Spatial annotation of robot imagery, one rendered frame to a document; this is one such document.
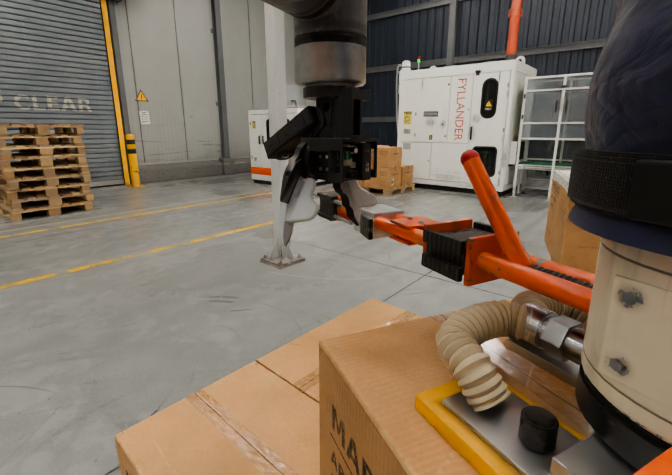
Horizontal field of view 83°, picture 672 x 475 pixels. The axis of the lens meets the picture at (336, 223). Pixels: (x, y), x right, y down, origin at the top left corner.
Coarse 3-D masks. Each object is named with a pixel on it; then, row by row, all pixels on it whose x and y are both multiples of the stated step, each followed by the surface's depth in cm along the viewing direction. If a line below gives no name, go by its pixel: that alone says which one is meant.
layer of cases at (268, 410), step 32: (352, 320) 140; (384, 320) 140; (288, 352) 120; (224, 384) 105; (256, 384) 105; (288, 384) 105; (160, 416) 93; (192, 416) 93; (224, 416) 93; (256, 416) 93; (288, 416) 93; (128, 448) 84; (160, 448) 84; (192, 448) 84; (224, 448) 84; (256, 448) 84; (288, 448) 84
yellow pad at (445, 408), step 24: (456, 384) 40; (432, 408) 36; (456, 408) 35; (504, 408) 35; (528, 408) 32; (456, 432) 33; (480, 432) 33; (504, 432) 33; (528, 432) 31; (552, 432) 30; (576, 432) 33; (480, 456) 31; (504, 456) 30; (528, 456) 30; (552, 456) 30
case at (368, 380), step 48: (336, 336) 52; (384, 336) 52; (432, 336) 52; (336, 384) 46; (384, 384) 42; (432, 384) 42; (528, 384) 42; (336, 432) 48; (384, 432) 36; (432, 432) 36
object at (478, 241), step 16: (432, 224) 50; (448, 224) 51; (464, 224) 53; (480, 224) 52; (432, 240) 48; (448, 240) 45; (464, 240) 47; (480, 240) 44; (496, 240) 45; (432, 256) 48; (448, 256) 47; (464, 256) 44; (448, 272) 46; (464, 272) 45; (480, 272) 45
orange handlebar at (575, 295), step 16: (384, 224) 61; (400, 224) 57; (416, 224) 56; (400, 240) 57; (416, 240) 54; (480, 256) 44; (496, 256) 43; (496, 272) 42; (512, 272) 40; (528, 272) 38; (544, 272) 38; (560, 272) 39; (576, 272) 38; (528, 288) 39; (544, 288) 37; (560, 288) 35; (576, 288) 34; (576, 304) 34; (656, 464) 16
